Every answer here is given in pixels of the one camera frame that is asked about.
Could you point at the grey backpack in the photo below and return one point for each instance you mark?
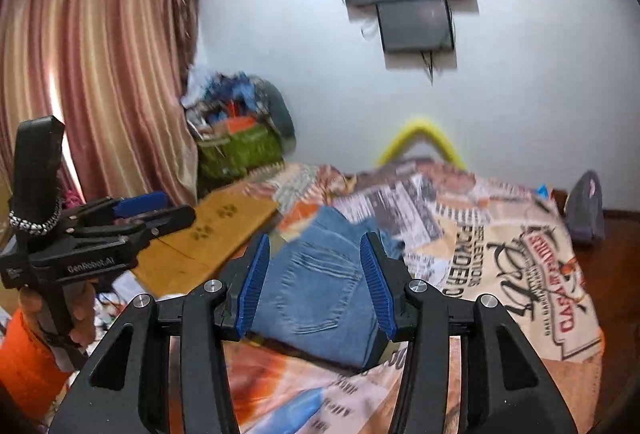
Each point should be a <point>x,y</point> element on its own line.
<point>586,209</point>

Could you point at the person's left forearm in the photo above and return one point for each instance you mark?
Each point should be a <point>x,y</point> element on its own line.
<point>27,364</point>

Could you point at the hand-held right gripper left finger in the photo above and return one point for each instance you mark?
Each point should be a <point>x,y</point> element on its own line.
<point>254,284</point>

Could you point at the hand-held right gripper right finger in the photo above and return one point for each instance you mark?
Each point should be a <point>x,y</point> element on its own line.
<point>376,284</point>

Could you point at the printed blanket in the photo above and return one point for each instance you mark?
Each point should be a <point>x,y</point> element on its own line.
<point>500,264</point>

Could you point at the cardboard sheet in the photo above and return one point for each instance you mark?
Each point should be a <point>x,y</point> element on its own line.
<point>210,229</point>

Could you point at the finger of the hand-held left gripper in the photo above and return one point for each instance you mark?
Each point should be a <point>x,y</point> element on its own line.
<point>167,219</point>
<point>142,204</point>

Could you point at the person's left hand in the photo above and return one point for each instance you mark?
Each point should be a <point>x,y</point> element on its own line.
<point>82,314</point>

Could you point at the pile of clutter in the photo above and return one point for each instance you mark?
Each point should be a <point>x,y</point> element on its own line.
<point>225,104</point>

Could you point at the small wall screen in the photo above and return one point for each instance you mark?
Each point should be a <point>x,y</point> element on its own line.
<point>415,26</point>

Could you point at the blue denim pants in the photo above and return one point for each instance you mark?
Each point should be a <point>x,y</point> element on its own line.
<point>320,284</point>

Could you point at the yellow curved object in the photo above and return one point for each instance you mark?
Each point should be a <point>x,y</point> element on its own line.
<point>415,129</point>

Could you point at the grey round object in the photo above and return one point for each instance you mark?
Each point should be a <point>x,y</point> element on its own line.
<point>280,114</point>

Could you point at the green bag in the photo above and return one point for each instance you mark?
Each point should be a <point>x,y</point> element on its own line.
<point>240,156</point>

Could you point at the striped pink curtain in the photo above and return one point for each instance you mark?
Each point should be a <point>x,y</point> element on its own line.
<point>100,89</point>

